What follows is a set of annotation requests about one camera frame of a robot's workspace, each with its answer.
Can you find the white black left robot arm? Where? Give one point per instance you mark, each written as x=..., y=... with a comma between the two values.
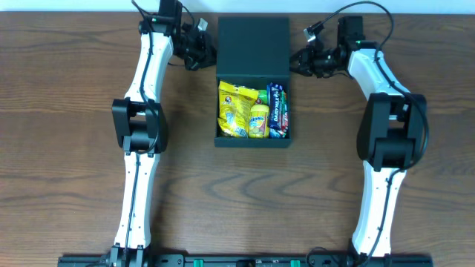
x=140, y=123

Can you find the Dairy Milk chocolate bar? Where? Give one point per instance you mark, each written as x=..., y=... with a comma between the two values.
x=275, y=93

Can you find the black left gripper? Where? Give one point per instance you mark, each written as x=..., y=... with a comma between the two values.
x=200, y=52

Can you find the black gift box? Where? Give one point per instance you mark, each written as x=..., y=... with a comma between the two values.
x=254, y=51

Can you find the KitKat Milo bar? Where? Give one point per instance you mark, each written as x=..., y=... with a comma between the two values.
x=284, y=115

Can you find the yellow Hacks candy bag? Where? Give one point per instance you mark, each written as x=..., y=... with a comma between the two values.
x=235, y=103

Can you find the blue Oreo cookie pack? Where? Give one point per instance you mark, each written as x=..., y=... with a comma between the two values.
x=276, y=134

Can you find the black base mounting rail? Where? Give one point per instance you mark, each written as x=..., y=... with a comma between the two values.
x=316, y=260

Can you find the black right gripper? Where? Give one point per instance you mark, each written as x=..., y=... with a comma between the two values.
x=308, y=61

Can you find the yellow snack packet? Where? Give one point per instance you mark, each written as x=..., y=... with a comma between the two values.
x=258, y=122

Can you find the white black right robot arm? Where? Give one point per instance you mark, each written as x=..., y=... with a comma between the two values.
x=392, y=136

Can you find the Haribo worms candy bag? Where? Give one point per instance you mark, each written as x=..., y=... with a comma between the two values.
x=262, y=98

